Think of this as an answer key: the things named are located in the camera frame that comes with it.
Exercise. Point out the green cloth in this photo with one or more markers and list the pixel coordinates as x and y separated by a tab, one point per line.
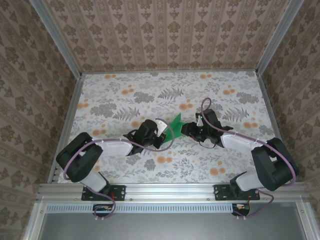
176	127

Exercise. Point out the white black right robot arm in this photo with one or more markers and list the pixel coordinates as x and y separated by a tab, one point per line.
235	141

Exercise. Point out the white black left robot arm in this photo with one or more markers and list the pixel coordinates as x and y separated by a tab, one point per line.
115	148

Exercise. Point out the floral table cover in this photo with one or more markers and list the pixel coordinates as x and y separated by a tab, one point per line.
175	172

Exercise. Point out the grey metal panel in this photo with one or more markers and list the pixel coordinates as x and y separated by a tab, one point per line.
170	227

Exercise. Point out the wide aluminium frame rail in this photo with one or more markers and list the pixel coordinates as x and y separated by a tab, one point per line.
170	191

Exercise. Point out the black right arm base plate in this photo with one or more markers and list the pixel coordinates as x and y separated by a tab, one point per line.
221	192

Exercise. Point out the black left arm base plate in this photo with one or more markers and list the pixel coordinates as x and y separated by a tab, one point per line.
120	192

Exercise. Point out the aluminium table side rail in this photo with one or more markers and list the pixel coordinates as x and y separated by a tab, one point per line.
68	120
275	120

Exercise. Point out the aluminium frame post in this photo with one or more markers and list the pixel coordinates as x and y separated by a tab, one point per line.
277	37
57	40

